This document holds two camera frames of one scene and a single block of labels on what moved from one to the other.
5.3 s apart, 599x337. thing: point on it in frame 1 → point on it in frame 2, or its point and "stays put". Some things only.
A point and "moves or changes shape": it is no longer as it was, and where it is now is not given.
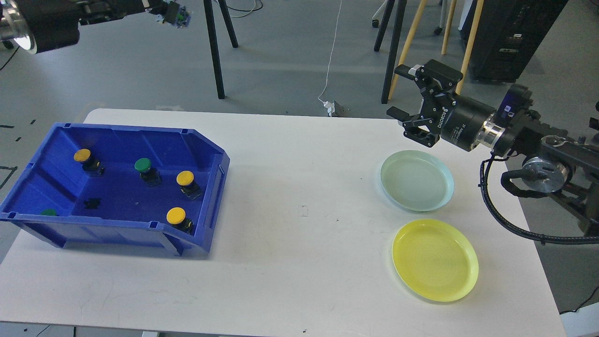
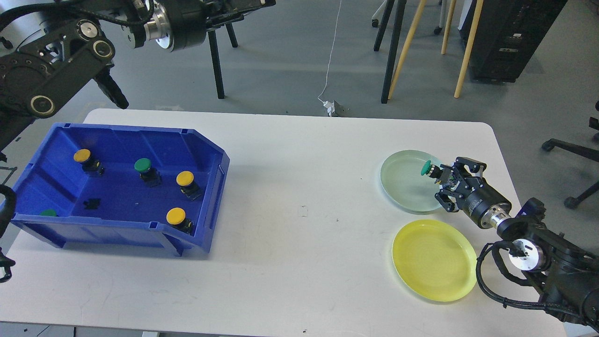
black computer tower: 511,32 stays put
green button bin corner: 49,212 stays put
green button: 183,18 moves or changes shape
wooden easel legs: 417,16 stays put
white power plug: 330,107 stays put
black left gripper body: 55,24 → 182,25
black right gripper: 446,115 → 471,195
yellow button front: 176,216 stays put
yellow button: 185,180 stays put
